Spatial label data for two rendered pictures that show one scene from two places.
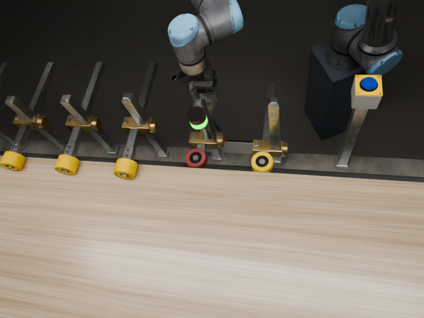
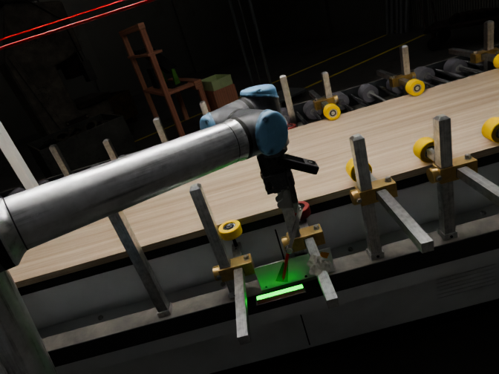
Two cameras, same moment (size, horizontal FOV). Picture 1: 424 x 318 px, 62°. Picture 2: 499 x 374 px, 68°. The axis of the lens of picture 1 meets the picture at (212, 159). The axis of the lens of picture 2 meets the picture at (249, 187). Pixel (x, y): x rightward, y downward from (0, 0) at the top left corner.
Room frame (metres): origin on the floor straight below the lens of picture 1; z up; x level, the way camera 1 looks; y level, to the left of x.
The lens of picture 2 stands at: (1.60, -0.54, 1.57)
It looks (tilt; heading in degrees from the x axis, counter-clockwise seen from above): 26 degrees down; 155
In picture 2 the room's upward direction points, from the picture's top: 18 degrees counter-clockwise
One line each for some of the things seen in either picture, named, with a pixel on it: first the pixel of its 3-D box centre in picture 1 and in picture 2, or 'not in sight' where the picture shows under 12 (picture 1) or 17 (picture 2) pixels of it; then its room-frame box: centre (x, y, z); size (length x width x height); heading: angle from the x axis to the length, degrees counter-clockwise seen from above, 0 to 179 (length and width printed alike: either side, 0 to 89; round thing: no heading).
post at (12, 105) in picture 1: (46, 130); not in sight; (1.07, 0.63, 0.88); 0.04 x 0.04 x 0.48; 62
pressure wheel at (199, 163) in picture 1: (198, 163); (301, 219); (0.64, 0.06, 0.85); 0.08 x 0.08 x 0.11
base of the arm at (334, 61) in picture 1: (346, 48); not in sight; (1.03, -0.82, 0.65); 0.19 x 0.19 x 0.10
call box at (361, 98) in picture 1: (365, 93); not in sight; (0.48, -0.48, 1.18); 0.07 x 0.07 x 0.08; 62
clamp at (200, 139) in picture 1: (207, 141); (302, 238); (0.73, -0.01, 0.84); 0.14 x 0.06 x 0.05; 62
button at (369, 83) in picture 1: (368, 84); not in sight; (0.48, -0.48, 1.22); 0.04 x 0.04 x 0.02
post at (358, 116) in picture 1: (351, 136); (139, 263); (0.47, -0.48, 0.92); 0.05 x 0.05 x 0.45; 62
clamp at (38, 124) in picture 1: (31, 122); not in sight; (1.09, 0.65, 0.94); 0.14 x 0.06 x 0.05; 62
